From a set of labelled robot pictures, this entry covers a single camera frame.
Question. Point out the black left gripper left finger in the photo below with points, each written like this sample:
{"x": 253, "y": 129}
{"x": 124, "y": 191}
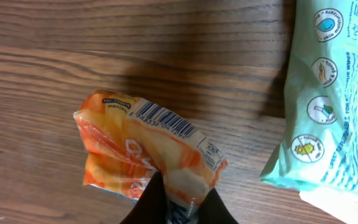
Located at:
{"x": 151, "y": 208}

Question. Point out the orange tissue packet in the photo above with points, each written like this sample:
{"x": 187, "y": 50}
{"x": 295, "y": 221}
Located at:
{"x": 128, "y": 139}

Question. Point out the teal wet wipes pack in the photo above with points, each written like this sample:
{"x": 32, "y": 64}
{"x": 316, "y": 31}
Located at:
{"x": 320, "y": 142}

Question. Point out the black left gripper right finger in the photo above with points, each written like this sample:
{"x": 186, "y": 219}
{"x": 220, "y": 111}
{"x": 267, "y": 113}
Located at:
{"x": 214, "y": 211}

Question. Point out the brown bread snack bag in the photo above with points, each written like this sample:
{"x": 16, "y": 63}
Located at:
{"x": 342, "y": 205}

